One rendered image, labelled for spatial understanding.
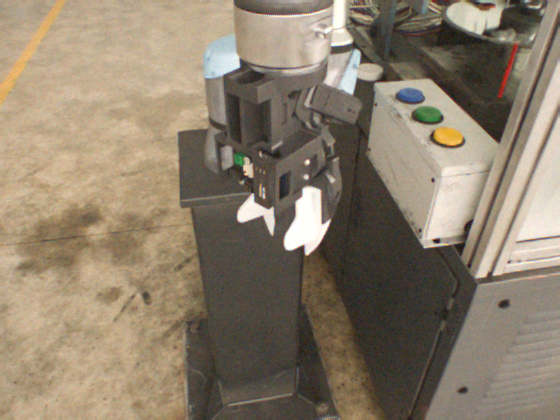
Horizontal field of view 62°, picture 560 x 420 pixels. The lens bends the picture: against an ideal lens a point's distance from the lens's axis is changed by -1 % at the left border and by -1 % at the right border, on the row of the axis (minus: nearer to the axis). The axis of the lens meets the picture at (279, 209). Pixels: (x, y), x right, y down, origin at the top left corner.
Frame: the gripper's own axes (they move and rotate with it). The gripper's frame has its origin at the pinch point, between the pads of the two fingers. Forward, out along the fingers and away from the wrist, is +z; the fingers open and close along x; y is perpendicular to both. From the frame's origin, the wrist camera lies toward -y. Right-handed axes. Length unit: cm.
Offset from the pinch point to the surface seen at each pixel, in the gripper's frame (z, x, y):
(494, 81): 6, -2, -68
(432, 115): 0.3, -0.9, -35.0
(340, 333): 91, -21, -52
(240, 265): 35.7, -26.4, -16.1
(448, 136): 0.3, 3.8, -30.6
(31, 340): 91, -93, 14
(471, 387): 51, 21, -32
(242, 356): 68, -27, -15
